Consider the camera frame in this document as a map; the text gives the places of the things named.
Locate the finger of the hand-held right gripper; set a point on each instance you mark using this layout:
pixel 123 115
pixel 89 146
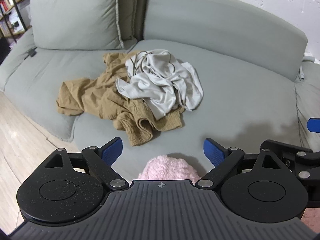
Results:
pixel 314 125

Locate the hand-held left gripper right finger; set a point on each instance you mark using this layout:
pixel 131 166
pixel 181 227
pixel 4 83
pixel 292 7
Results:
pixel 212 151

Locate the grey fabric sofa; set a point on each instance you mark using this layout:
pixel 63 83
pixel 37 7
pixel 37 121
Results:
pixel 225 92

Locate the tan knit garment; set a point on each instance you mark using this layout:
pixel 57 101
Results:
pixel 95 97

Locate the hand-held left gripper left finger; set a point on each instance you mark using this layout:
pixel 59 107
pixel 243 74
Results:
pixel 113 150

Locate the light grey back cushion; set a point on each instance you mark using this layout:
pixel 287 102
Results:
pixel 75 12

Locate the white printed shirt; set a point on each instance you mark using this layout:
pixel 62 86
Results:
pixel 160 80

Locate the cluttered bookshelf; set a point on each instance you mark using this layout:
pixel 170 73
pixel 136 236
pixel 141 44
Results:
pixel 10 5

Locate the taupe back cushion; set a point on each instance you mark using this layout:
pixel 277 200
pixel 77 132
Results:
pixel 135 10

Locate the pink fluffy clothing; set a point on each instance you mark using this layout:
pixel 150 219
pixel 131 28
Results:
pixel 167 167

